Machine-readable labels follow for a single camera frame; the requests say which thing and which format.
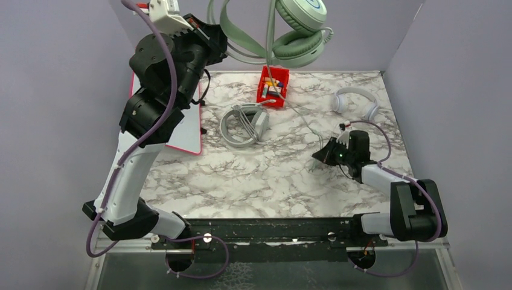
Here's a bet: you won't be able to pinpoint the pink framed whiteboard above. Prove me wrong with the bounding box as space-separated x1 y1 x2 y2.
129 72 202 156

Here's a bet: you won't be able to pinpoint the grey white gaming headset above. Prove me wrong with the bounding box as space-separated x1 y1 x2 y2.
219 103 270 148

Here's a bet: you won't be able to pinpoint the white headphones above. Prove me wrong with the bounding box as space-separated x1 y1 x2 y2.
331 87 380 121

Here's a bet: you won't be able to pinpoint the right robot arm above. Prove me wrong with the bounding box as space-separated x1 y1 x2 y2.
312 130 448 246

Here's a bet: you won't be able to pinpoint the white green glue stick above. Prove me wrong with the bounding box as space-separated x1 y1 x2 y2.
260 84 268 98

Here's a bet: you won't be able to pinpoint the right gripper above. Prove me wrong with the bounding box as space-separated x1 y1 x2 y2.
313 137 354 166

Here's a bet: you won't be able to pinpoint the green headphones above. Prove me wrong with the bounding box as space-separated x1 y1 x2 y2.
206 1 334 68

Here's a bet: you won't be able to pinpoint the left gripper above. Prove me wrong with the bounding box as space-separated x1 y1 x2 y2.
165 13 228 105

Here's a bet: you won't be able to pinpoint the red plastic bin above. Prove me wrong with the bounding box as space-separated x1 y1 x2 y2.
256 66 290 108

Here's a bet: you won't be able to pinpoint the green headphone cable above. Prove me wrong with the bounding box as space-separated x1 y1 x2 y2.
264 0 325 173

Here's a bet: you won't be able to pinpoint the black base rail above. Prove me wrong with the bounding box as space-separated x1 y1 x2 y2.
151 217 395 263

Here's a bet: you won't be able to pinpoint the white small box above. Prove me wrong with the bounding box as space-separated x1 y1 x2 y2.
267 86 281 97

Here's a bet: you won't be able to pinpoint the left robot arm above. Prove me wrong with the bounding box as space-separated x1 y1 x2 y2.
82 14 228 248

